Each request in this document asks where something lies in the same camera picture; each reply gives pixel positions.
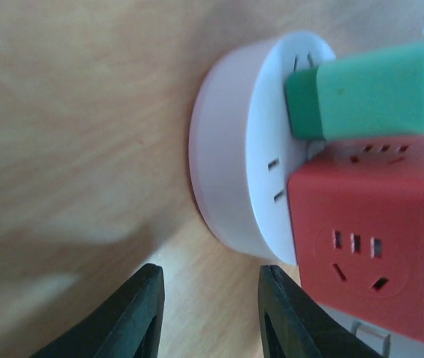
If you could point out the green plug adapter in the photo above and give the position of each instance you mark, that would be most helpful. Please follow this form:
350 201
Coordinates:
379 93

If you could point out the white usb charger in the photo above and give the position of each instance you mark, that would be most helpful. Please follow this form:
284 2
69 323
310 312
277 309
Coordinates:
376 338

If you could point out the orange cube socket adapter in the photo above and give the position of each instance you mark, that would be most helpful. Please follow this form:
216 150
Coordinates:
357 212

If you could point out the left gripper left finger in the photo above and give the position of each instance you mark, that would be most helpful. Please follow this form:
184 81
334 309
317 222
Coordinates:
127 324

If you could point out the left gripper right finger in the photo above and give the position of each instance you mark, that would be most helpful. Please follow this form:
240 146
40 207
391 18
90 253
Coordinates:
293 325

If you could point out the round white socket base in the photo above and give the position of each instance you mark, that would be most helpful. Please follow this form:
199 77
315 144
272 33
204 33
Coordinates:
241 150

